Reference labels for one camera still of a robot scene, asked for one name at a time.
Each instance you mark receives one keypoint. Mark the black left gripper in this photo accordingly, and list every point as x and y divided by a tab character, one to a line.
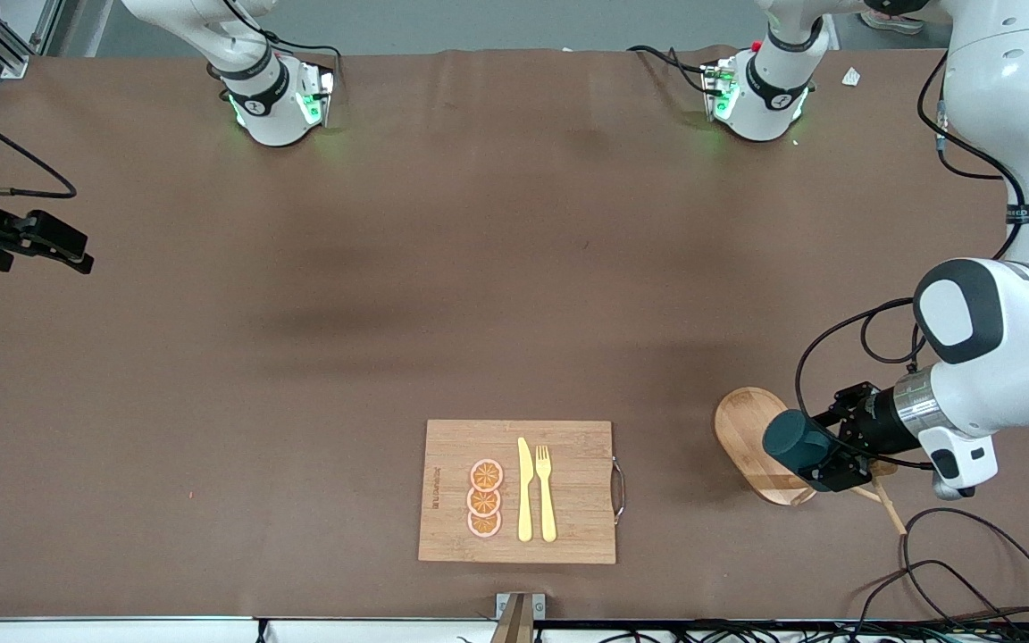
874	428

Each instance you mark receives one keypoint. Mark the dark green ribbed mug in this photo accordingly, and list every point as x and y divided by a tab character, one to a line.
791	442

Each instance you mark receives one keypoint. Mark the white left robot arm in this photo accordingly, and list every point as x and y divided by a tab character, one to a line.
1015	339

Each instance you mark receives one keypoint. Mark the wooden mug tree stand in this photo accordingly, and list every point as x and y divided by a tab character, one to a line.
742	429

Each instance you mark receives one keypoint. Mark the yellow toy fork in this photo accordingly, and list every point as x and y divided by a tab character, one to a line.
547	509

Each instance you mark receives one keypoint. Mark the yellow toy knife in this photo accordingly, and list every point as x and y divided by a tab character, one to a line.
524	500

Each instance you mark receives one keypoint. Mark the small white paper scrap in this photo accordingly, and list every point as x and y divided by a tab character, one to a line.
851	77

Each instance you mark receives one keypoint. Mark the orange slice toy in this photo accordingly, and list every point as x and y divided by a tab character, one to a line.
484	525
486	474
483	503

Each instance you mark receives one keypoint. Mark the person shoe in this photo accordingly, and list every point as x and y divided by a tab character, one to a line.
894	21

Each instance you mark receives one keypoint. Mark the aluminium frame profile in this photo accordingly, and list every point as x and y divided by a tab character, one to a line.
28	36

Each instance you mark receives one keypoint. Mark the metal table edge bracket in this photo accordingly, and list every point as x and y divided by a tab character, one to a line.
519	609

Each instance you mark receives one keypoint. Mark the white table edge rail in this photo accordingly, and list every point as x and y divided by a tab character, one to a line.
121	630

